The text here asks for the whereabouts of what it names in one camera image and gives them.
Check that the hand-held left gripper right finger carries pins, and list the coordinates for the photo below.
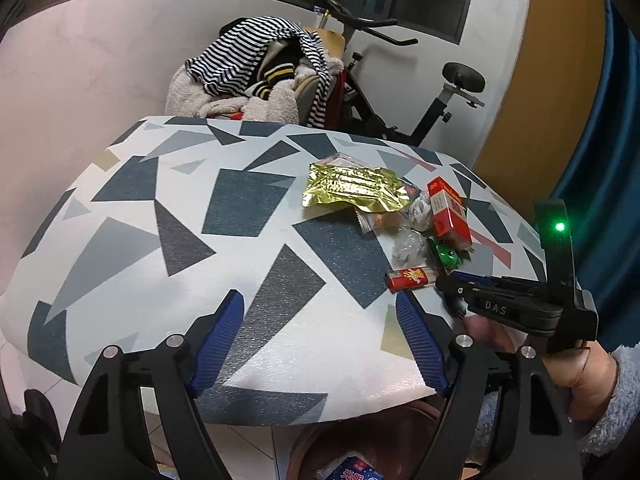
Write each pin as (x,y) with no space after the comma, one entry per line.
(417,340)

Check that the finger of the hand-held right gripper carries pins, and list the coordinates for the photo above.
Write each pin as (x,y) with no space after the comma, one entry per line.
(500,307)
(500,282)

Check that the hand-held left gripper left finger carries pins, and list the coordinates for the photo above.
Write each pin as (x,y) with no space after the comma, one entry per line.
(220,340)

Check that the green frog plush toy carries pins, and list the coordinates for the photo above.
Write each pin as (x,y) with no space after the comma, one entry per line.
(450,258)

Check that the small red packet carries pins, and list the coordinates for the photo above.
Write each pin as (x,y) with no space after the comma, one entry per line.
(407,280)

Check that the red cardboard box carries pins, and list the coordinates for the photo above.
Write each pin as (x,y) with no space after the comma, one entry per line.
(450,220)

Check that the clear plastic wrapper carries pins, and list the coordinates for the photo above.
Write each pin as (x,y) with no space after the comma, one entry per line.
(410,247)
(419,212)

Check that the brown round bin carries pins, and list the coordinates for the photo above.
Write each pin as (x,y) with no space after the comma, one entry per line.
(310,452)

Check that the gold foil packet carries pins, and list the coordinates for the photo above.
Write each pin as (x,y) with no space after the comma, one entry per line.
(350,187)

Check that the person's right forearm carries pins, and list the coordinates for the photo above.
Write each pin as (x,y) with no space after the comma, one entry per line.
(622,395)

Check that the person's right hand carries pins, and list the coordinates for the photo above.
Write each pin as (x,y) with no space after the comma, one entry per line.
(580,372)

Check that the blue curtain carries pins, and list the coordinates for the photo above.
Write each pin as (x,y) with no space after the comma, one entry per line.
(615,160)

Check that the blue printed box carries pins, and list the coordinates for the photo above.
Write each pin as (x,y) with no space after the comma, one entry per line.
(355,470)

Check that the orange wooden door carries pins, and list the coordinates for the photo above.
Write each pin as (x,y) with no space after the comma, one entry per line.
(550,85)

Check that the black exercise bike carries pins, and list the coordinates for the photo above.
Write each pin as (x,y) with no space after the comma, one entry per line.
(435,110)

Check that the cream fleece coat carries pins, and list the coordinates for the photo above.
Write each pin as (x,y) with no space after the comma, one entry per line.
(185,95)

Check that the red garment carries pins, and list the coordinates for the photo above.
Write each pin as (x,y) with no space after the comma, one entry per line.
(341,92)

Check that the black yellow trimmed jacket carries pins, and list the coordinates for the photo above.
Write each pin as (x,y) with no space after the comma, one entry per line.
(272,77)

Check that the wooden chair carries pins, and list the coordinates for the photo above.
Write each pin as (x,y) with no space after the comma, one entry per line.
(332,40)

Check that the black white striped shirt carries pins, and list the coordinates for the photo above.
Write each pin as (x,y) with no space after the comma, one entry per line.
(240,45)

